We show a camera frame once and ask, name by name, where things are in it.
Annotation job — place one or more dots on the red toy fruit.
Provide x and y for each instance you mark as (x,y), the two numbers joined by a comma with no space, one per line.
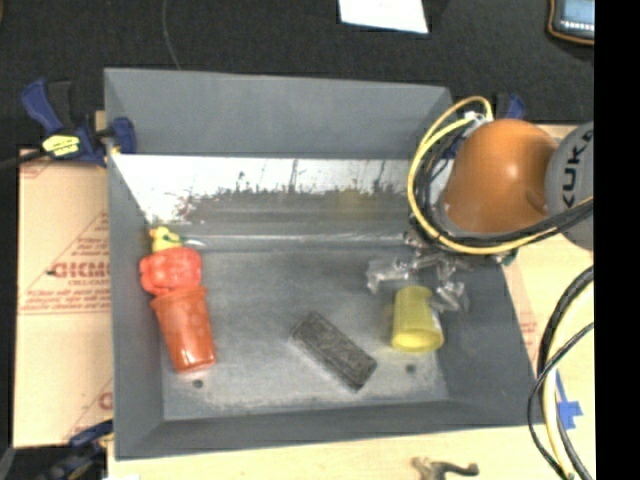
(170,270)

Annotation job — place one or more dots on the grey metal bin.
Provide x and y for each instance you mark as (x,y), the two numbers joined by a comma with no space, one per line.
(280,278)

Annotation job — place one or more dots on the yellow plastic cup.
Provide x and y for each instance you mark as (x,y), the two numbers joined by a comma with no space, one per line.
(414,320)

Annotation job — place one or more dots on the brown cardboard board, red print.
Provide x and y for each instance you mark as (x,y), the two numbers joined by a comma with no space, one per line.
(60,318)

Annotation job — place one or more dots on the yellow and green toy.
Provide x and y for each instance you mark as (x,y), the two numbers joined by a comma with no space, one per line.
(164,240)

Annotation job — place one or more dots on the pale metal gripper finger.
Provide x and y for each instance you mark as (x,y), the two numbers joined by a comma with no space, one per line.
(390,274)
(452,290)

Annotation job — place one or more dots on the dark green flat block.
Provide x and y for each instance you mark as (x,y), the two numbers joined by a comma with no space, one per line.
(334,350)

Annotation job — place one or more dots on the orange plastic cup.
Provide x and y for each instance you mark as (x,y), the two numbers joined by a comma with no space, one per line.
(186,330)

